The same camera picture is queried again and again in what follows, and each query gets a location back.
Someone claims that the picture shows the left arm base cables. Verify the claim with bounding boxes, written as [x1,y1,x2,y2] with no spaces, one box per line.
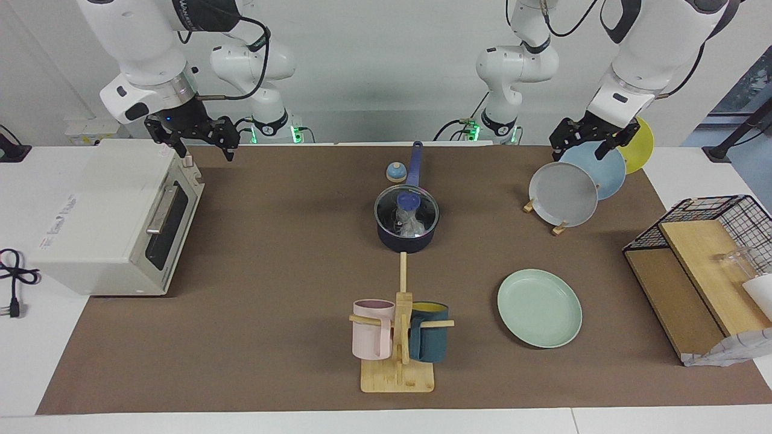
[433,90,489,143]

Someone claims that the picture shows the clear glass cup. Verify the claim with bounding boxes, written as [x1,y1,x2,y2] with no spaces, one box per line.
[715,247,762,281]

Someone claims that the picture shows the dark teal mug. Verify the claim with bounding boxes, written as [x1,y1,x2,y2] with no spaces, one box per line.
[408,301,450,363]

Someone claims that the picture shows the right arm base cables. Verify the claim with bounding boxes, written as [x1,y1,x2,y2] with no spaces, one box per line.
[235,118,315,145]

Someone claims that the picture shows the yellow plate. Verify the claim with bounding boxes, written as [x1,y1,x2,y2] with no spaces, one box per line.
[616,116,655,175]

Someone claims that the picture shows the wooden shelf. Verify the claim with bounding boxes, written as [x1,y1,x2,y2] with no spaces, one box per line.
[624,220,772,362]

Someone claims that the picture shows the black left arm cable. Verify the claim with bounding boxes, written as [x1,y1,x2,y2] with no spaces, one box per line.
[505,0,707,101]

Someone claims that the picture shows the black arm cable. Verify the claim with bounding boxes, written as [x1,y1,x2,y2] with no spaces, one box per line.
[505,0,707,101]
[178,15,273,101]

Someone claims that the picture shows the wooden mug tree stand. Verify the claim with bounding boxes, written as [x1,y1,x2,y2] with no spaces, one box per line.
[349,252,455,394]

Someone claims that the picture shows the glass pot lid blue knob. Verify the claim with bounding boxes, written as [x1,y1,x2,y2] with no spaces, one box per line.
[374,186,440,239]

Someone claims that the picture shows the light blue plate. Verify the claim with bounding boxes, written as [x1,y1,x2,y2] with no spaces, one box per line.
[560,140,627,201]

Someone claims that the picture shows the black saucepan with blue handle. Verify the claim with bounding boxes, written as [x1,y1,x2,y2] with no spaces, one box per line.
[374,140,441,254]

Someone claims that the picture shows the pink mug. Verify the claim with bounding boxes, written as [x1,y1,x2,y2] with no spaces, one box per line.
[352,299,396,361]

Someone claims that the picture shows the white crumpled paper bag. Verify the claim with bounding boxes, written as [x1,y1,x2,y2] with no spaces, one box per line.
[682,329,772,367]

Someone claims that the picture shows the wooden plate rack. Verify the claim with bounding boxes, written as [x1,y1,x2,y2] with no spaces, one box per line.
[522,196,571,237]

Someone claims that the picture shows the white plastic bag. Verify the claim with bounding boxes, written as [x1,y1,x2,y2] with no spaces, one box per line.
[395,208,430,239]

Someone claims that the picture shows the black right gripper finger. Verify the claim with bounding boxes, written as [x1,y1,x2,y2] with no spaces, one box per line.
[220,129,242,163]
[147,128,189,160]

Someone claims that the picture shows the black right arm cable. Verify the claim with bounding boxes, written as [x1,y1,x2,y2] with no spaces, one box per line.
[178,15,273,101]

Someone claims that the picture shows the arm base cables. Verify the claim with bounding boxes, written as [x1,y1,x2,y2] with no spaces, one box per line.
[235,118,315,145]
[433,90,489,143]

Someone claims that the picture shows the brown table mat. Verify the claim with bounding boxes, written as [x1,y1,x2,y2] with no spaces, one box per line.
[35,145,772,415]

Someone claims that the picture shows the beige toaster oven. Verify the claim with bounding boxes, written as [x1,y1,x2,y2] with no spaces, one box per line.
[30,139,206,297]

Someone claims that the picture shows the black power cord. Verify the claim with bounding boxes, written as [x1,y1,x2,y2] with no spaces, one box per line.
[0,248,40,319]

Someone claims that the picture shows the white wall socket box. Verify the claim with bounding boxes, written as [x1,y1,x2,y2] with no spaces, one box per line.
[63,116,131,146]

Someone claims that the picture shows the light green plate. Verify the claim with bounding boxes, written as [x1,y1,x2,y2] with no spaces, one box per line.
[497,269,583,349]

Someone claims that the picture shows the grey plate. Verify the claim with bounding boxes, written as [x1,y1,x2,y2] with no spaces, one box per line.
[529,162,599,228]

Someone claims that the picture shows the black stand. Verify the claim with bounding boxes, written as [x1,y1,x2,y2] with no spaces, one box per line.
[703,99,772,163]
[0,124,32,163]

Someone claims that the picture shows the black wire basket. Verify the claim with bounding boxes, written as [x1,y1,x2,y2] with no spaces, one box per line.
[623,194,772,284]

